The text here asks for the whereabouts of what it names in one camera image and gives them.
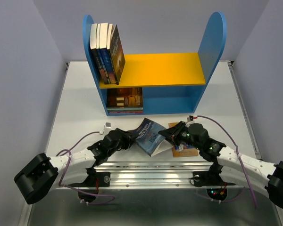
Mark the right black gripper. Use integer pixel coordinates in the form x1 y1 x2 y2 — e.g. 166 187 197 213
157 121 201 150

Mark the Nineteen Eighty-Four blue book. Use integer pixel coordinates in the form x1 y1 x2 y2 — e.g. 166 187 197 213
130 118 172 157

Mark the orange Othello book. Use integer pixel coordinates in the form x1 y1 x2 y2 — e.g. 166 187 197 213
167 121 199 158

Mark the yellow teal paperback book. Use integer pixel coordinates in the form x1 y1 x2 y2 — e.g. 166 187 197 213
107 107 143 112

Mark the dark door cover book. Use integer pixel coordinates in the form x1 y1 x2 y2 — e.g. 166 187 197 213
107 87 143 109

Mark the Three Days to See book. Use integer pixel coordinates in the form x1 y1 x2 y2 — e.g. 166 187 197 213
110 24 125 85

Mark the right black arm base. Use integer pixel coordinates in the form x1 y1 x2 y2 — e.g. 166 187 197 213
189 163 235 202

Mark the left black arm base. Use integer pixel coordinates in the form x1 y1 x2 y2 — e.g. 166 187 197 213
69 168 115 205

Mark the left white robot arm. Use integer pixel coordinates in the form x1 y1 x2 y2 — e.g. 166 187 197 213
14 129 138 204

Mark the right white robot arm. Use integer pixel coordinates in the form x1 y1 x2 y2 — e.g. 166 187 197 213
159 121 283 209

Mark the Little Women floral book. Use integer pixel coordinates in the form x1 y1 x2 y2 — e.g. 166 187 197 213
108 110 143 114

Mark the blue and yellow bookshelf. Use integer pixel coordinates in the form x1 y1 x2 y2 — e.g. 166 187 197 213
83 12 227 116

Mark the upright blue orange book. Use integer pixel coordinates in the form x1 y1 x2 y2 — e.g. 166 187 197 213
107 24 116 84

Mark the middle upright blue book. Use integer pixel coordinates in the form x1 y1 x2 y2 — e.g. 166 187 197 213
96 23 111 85

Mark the leftmost upright dark book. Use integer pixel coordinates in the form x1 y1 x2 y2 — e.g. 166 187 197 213
90 24 107 82

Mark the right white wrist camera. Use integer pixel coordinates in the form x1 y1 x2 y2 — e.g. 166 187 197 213
186 115 198 126

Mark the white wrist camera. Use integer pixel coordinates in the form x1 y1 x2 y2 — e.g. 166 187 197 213
99 122 112 136
186 115 198 126

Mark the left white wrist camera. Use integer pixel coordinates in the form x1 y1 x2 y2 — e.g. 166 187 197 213
99 122 112 136

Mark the aluminium mounting rail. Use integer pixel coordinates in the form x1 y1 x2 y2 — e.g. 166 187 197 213
29 161 278 190

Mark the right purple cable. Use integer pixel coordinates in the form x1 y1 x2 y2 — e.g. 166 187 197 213
197 115 258 210

